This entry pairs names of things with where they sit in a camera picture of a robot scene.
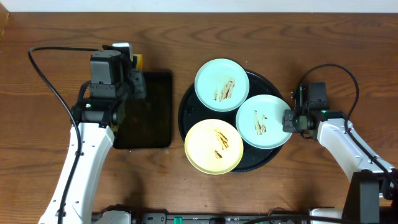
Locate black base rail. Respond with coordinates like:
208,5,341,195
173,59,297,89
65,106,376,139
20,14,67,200
91,213,325,224

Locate yellow plate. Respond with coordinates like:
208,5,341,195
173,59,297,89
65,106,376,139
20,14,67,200
184,119,244,175

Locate yellow green sponge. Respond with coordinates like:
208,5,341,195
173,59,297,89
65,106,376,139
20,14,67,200
132,54,143,70

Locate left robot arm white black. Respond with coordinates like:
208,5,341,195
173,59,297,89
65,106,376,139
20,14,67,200
39,69,147,223

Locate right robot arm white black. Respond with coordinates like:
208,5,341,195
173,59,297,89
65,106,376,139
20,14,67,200
282,110,397,223

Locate black rectangular tray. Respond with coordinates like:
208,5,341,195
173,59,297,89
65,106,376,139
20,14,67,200
113,70,173,149

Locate mint plate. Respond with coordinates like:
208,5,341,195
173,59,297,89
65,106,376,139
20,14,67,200
236,95,292,149
194,58,249,112

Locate mint plate top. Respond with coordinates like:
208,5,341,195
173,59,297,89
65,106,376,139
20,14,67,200
194,58,249,112

